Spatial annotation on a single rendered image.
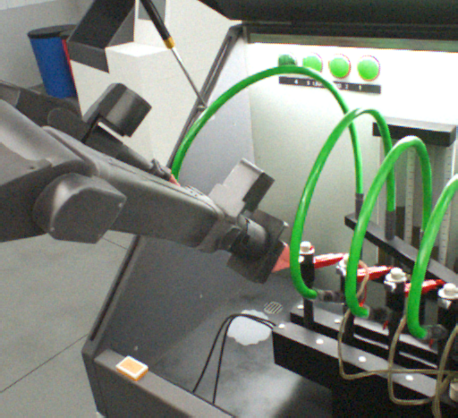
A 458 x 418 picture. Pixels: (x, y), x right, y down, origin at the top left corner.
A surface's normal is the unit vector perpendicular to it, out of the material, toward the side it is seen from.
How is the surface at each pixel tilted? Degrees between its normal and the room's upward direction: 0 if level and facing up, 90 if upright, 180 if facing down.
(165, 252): 90
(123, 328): 90
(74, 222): 116
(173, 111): 90
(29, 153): 30
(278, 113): 90
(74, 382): 0
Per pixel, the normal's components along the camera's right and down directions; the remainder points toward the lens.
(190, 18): 0.57, 0.30
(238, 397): -0.10, -0.90
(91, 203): 0.78, 0.55
